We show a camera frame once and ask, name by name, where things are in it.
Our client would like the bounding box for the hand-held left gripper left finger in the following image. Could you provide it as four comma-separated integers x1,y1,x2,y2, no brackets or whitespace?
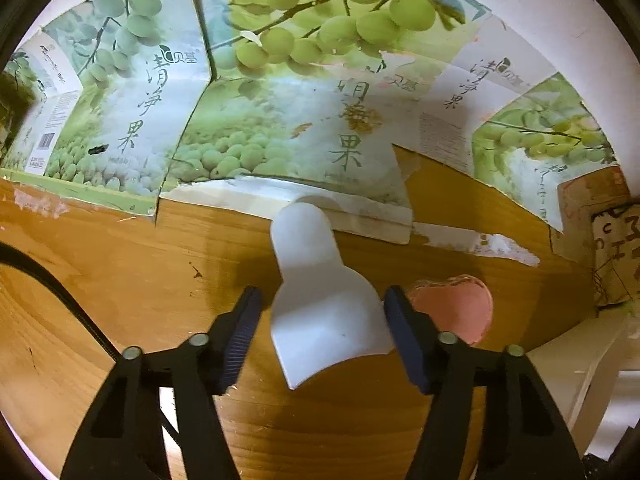
60,286,264,480

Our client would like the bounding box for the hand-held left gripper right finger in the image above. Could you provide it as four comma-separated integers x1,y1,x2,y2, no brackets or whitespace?
384,285,586,480

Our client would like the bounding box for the white plastic scoop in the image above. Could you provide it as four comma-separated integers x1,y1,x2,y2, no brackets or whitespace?
269,195,396,391

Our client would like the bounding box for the white plastic storage bin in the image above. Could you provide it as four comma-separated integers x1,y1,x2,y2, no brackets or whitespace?
525,305,640,461

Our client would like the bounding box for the pink heart-shaped case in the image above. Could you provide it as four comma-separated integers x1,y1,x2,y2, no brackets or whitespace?
405,274,495,346

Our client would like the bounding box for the letter print fabric bag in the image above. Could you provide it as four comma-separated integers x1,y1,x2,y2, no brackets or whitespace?
590,202,640,308

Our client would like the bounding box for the brown cardboard box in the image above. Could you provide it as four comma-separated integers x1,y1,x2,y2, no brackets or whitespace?
550,165,631,266

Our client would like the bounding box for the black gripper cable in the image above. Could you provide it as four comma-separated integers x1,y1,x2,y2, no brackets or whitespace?
0,242,181,441

